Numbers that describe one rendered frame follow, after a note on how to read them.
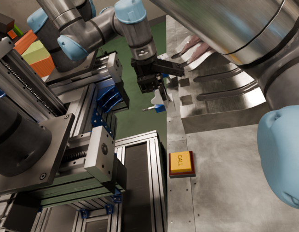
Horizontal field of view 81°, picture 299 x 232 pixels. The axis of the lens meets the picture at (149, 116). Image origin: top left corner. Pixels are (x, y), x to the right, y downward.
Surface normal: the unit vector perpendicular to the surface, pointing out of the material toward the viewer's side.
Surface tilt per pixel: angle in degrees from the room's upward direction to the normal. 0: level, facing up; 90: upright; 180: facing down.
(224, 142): 0
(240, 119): 90
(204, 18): 106
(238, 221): 0
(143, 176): 0
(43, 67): 90
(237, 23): 93
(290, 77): 46
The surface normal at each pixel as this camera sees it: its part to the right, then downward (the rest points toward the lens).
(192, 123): -0.06, 0.73
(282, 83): -0.94, -0.30
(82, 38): 0.51, 0.20
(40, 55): 0.15, 0.67
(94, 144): -0.30, -0.67
